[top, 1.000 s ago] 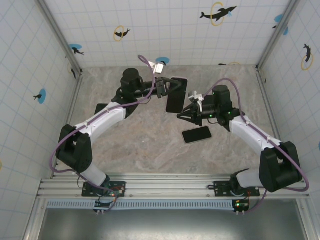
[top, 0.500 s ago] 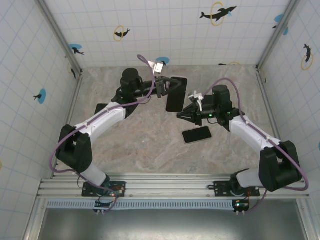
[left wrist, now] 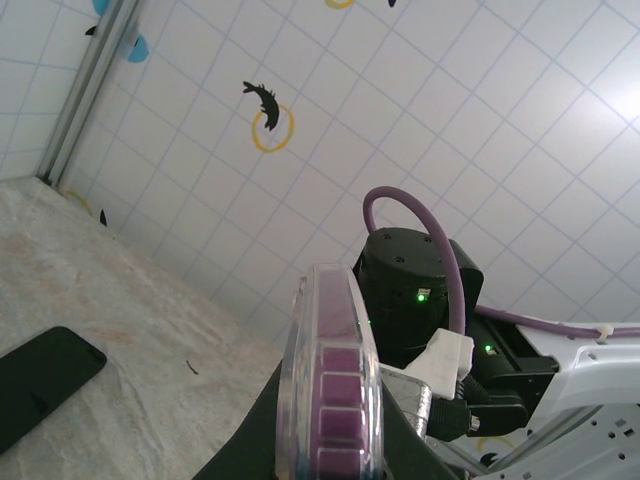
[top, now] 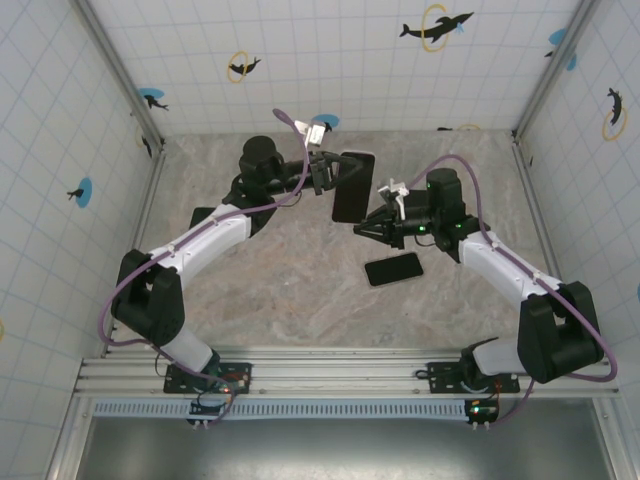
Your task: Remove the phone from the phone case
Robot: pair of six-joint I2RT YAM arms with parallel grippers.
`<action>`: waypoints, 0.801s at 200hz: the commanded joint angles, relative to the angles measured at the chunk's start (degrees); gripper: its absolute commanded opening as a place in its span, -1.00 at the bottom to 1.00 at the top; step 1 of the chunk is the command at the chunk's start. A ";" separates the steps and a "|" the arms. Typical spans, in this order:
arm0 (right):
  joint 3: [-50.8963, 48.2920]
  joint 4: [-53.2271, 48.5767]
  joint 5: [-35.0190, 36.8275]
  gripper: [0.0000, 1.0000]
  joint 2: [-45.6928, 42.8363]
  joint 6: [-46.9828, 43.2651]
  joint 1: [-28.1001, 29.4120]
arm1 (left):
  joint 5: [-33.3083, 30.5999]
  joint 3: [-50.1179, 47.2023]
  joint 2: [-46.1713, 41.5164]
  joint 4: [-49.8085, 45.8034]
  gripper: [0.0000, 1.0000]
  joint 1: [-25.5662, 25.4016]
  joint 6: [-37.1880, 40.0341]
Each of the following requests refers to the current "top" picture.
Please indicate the blue patch wall sticker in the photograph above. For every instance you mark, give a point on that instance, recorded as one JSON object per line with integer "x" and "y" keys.
{"x": 557, "y": 36}

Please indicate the aluminium frame leg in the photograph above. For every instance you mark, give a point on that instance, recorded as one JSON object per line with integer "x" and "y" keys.
{"x": 70, "y": 440}
{"x": 612, "y": 440}

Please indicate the black smartphone pale rim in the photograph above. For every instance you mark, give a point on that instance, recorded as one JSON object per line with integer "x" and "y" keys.
{"x": 394, "y": 269}

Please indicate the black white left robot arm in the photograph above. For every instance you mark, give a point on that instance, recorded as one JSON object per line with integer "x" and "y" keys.
{"x": 210, "y": 237}

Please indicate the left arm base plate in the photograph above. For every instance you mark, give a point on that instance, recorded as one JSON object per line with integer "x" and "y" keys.
{"x": 172, "y": 385}

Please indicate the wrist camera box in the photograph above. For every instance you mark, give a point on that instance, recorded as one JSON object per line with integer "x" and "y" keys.
{"x": 316, "y": 134}
{"x": 399, "y": 200}

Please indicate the aluminium corner post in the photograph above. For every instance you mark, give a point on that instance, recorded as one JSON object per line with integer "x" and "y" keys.
{"x": 550, "y": 75}
{"x": 120, "y": 70}

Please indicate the aluminium front rail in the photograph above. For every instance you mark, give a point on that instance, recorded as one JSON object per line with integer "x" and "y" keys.
{"x": 340, "y": 372}

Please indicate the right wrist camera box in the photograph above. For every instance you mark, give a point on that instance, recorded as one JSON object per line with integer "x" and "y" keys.
{"x": 399, "y": 200}

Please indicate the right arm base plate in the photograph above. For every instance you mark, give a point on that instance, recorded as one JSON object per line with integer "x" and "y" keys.
{"x": 440, "y": 372}

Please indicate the fish blue circle sticker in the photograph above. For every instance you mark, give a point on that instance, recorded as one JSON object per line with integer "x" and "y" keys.
{"x": 86, "y": 192}

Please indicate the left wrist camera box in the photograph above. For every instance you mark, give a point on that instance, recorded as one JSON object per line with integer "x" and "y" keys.
{"x": 316, "y": 134}

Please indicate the clear phone case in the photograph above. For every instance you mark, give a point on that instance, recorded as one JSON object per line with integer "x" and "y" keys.
{"x": 367, "y": 153}

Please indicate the penguin blue circle sticker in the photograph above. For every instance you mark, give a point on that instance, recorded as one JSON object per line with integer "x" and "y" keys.
{"x": 331, "y": 118}

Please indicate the shark blue circle sticker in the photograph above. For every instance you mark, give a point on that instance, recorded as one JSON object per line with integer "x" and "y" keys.
{"x": 150, "y": 94}

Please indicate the aluminium table side rail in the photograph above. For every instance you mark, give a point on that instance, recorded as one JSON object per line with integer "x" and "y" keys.
{"x": 140, "y": 225}
{"x": 537, "y": 210}

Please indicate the smartphone in purple case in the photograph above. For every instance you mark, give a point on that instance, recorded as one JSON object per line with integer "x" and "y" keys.
{"x": 202, "y": 218}

